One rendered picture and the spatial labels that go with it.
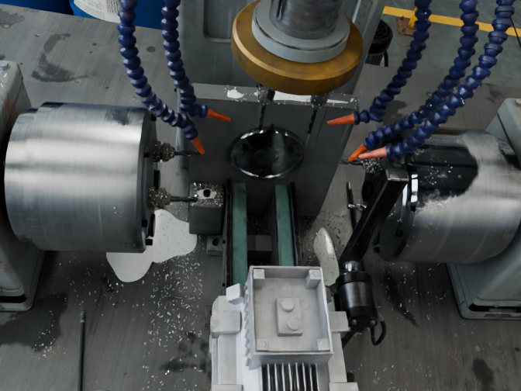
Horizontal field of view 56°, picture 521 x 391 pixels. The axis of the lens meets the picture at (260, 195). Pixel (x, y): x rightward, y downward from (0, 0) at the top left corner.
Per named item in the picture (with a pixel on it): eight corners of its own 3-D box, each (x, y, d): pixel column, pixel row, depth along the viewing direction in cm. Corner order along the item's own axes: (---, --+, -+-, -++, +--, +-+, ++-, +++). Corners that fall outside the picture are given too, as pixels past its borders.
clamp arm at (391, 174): (337, 256, 86) (384, 164, 66) (353, 257, 87) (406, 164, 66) (339, 275, 84) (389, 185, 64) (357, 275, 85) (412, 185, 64)
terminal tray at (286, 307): (242, 288, 72) (247, 264, 66) (313, 288, 74) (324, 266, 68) (245, 371, 65) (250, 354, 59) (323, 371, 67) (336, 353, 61)
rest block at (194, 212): (190, 212, 111) (190, 179, 102) (221, 212, 112) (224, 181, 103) (188, 234, 108) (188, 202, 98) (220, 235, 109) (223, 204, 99)
